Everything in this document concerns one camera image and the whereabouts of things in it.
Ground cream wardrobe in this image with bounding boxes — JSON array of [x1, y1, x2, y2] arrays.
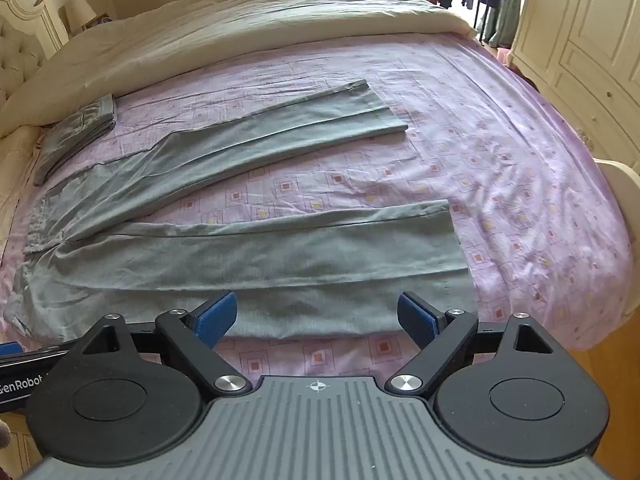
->
[[507, 0, 640, 171]]

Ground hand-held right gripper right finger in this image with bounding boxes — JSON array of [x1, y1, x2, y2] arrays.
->
[[385, 291, 553, 396]]

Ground cream pillow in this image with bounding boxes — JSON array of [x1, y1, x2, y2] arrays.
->
[[0, 0, 481, 138]]

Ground cream tufted headboard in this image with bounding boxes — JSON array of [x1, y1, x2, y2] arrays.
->
[[0, 0, 68, 91]]

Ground purple patterned bed sheet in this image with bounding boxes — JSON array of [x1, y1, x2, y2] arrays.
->
[[0, 30, 636, 378]]

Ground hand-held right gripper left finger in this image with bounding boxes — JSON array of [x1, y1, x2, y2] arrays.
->
[[75, 290, 253, 397]]

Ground folded grey pants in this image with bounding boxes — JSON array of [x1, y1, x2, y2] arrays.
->
[[32, 93, 118, 187]]

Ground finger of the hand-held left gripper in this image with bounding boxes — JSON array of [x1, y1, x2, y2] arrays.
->
[[0, 341, 76, 365]]

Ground cream bed footboard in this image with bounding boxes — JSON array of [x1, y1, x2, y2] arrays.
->
[[595, 159, 640, 318]]

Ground bedside lamp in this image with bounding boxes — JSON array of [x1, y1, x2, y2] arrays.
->
[[65, 0, 96, 31]]

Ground grey pants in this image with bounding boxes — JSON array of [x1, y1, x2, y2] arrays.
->
[[32, 93, 118, 187], [2, 78, 478, 341]]

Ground cream quilted mattress pad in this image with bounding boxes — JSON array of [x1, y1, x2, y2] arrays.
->
[[0, 122, 51, 266]]

